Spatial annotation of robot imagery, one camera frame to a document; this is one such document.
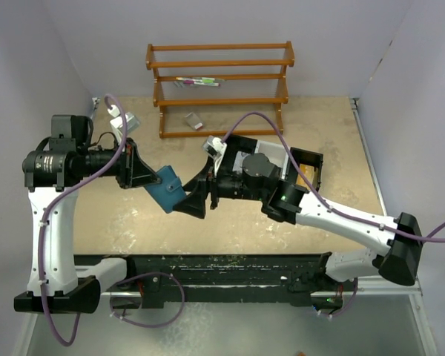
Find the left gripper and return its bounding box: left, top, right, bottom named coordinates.
left=78, top=136, right=162, bottom=188

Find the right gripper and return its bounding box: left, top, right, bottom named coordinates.
left=173, top=156, right=266, bottom=220

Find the blue card holder wallet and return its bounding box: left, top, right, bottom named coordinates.
left=145, top=165, right=186, bottom=214

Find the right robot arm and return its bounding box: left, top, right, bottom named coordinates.
left=174, top=153, right=423, bottom=290

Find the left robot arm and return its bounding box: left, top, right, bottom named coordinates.
left=13, top=115, right=161, bottom=314

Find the small clear plastic box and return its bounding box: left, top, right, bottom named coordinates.
left=185, top=112, right=204, bottom=131

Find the wooden three-tier shelf rack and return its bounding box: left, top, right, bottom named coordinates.
left=145, top=41, right=295, bottom=139

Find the green marker pen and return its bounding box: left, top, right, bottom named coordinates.
left=192, top=77, right=225, bottom=83

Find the black and white organizer tray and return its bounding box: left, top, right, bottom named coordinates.
left=218, top=135, right=323, bottom=191

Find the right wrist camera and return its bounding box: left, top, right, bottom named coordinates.
left=202, top=136, right=227, bottom=177

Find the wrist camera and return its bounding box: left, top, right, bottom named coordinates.
left=109, top=111, right=142, bottom=139
left=202, top=136, right=227, bottom=177

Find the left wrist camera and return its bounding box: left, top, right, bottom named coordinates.
left=109, top=111, right=142, bottom=139

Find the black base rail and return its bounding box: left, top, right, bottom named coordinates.
left=73, top=254, right=357, bottom=309

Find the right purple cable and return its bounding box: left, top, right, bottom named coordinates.
left=222, top=111, right=445, bottom=323

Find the purple cable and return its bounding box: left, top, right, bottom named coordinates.
left=222, top=111, right=445, bottom=323
left=39, top=93, right=188, bottom=348

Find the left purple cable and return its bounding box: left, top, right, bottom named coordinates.
left=39, top=93, right=188, bottom=348

